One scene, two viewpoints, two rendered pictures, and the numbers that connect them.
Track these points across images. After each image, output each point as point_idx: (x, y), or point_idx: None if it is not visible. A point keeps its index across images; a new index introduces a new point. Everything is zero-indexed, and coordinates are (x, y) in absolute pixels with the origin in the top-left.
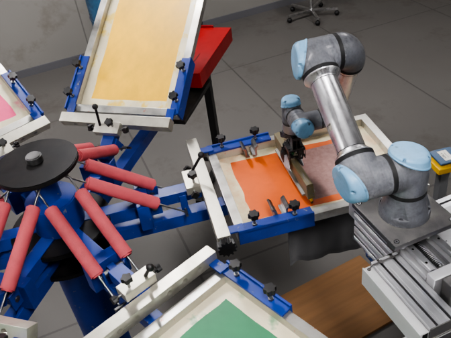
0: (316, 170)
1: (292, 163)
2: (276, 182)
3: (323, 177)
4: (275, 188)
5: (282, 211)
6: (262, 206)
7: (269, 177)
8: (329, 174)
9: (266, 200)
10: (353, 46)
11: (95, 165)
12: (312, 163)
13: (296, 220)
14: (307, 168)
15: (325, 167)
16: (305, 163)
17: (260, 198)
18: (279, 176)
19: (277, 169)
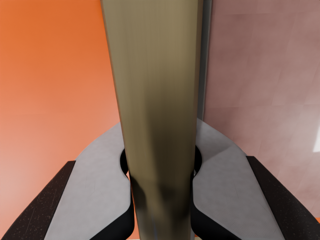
0: (275, 95)
1: (138, 228)
2: (69, 120)
3: (270, 148)
4: (64, 149)
5: None
6: (17, 213)
7: (35, 72)
8: (304, 137)
9: (29, 195)
10: None
11: None
12: (295, 31)
13: None
14: (242, 69)
15: (319, 94)
16: (259, 13)
17: (5, 180)
18: (89, 84)
19: (85, 12)
